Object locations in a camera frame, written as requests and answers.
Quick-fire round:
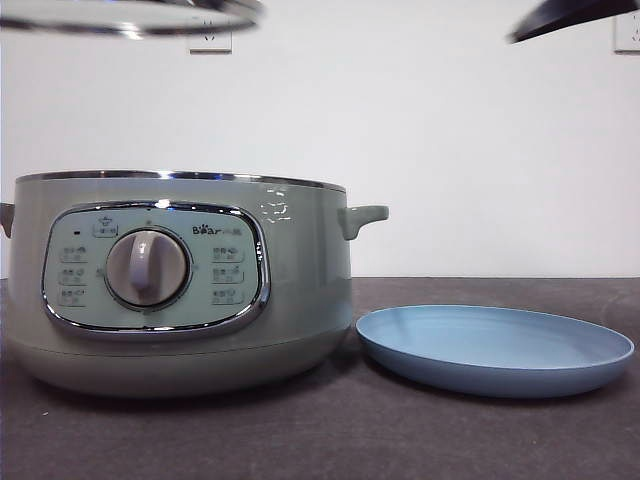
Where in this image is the glass lid with green knob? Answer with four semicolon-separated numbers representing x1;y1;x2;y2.
0;0;266;37

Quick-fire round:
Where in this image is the blue round plate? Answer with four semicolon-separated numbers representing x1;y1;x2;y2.
354;303;635;400

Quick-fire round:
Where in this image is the pale green electric steamer pot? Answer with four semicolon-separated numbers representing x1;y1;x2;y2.
0;169;390;400

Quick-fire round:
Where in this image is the white wall socket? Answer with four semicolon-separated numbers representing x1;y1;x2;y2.
188;19;234;55
613;9;640;54

